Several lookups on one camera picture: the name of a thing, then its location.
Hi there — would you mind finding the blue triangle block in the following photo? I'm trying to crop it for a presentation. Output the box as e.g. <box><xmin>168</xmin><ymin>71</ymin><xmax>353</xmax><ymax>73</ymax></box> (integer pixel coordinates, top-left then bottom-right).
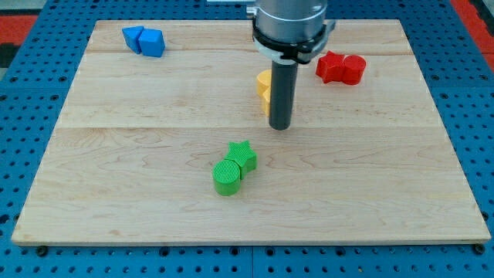
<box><xmin>122</xmin><ymin>25</ymin><xmax>144</xmax><ymax>54</ymax></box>

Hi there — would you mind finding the light wooden board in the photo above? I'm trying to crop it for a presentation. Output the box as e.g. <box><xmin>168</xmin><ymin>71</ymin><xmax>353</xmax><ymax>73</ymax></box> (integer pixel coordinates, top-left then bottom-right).
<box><xmin>12</xmin><ymin>19</ymin><xmax>491</xmax><ymax>246</ymax></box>

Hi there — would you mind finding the yellow lower block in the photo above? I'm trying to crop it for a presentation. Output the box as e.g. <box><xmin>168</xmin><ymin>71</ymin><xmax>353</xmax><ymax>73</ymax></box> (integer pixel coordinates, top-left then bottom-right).
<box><xmin>261</xmin><ymin>87</ymin><xmax>271</xmax><ymax>117</ymax></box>

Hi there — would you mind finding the green star block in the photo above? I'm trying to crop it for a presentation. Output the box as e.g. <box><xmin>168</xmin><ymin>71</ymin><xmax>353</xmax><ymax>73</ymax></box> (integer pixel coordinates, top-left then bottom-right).
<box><xmin>225</xmin><ymin>141</ymin><xmax>257</xmax><ymax>180</ymax></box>

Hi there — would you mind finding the green cylinder block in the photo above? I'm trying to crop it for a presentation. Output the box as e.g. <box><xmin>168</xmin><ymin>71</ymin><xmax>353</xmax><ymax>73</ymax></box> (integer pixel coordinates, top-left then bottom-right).
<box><xmin>212</xmin><ymin>160</ymin><xmax>241</xmax><ymax>196</ymax></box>

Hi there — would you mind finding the red star block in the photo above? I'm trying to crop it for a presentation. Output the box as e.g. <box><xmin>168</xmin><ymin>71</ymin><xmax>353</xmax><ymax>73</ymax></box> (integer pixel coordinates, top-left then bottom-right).
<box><xmin>316</xmin><ymin>51</ymin><xmax>344</xmax><ymax>83</ymax></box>

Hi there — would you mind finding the yellow round block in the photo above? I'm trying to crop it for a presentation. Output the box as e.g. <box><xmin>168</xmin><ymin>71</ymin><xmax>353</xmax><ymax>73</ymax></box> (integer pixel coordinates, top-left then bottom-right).
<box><xmin>256</xmin><ymin>69</ymin><xmax>272</xmax><ymax>97</ymax></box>

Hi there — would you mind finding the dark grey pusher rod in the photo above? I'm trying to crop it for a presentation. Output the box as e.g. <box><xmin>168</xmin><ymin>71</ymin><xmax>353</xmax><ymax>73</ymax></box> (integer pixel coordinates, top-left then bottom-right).
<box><xmin>269</xmin><ymin>62</ymin><xmax>298</xmax><ymax>131</ymax></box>

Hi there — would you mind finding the blue cube block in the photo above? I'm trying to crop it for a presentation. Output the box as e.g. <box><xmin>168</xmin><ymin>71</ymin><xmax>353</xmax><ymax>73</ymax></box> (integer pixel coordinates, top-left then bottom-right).
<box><xmin>138</xmin><ymin>29</ymin><xmax>165</xmax><ymax>57</ymax></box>

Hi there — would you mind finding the red cylinder block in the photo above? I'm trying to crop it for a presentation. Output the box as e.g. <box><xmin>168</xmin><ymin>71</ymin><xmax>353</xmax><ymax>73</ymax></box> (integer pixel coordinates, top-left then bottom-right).
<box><xmin>342</xmin><ymin>55</ymin><xmax>367</xmax><ymax>85</ymax></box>

